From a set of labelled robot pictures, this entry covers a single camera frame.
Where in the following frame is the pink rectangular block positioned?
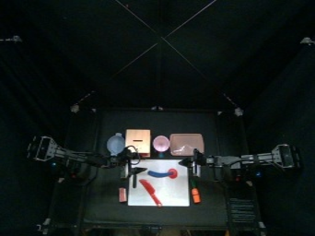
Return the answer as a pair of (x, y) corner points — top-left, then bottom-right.
(118, 187), (128, 204)

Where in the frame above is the pink bowl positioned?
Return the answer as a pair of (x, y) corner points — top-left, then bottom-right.
(151, 135), (171, 153)

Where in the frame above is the black cable loop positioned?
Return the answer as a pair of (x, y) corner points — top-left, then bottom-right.
(124, 145), (143, 166)

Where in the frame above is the wooden box with slot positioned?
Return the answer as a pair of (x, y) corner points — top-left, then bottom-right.
(124, 128), (152, 155)

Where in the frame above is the pink square plate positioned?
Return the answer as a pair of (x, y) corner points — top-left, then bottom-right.
(168, 133), (206, 157)

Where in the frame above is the orange toy carrot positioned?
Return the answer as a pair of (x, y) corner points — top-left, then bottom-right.
(190, 181), (202, 205)

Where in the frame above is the blue and red cookie cutter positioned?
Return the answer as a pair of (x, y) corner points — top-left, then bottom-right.
(147, 168), (180, 180)

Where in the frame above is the red comb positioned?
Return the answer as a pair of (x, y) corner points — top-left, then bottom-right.
(138, 179), (164, 208)

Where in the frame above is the white cutting board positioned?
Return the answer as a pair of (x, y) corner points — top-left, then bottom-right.
(127, 158), (192, 207)

